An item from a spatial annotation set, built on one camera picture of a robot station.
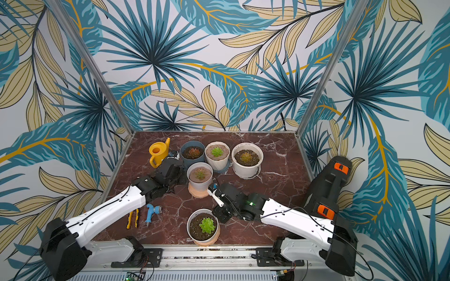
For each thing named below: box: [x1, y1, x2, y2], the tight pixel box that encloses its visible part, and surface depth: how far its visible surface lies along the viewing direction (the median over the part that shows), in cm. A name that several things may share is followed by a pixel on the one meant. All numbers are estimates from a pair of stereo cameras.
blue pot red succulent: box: [179, 140, 206, 169], surface depth 99 cm
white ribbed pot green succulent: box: [204, 141, 231, 174], surface depth 97 cm
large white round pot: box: [231, 142, 264, 180], surface depth 97 cm
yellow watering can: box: [148, 137, 171, 169], surface depth 97 cm
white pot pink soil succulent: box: [186, 162, 214, 199], surface depth 92 cm
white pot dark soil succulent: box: [186, 208, 221, 247], surface depth 74 cm
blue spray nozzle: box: [145, 203, 163, 227], surface depth 85 cm
